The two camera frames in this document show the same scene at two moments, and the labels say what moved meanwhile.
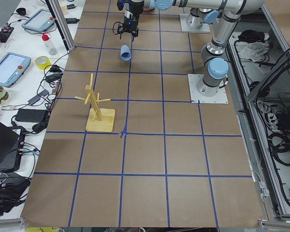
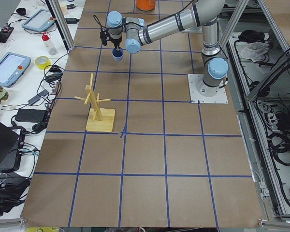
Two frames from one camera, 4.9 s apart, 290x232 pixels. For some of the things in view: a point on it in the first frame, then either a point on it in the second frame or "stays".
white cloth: (254, 50) stays
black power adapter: (31, 115) stays
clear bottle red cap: (51, 48) stays
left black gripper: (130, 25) to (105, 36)
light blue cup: (125, 53) to (117, 55)
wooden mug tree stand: (99, 120) stays
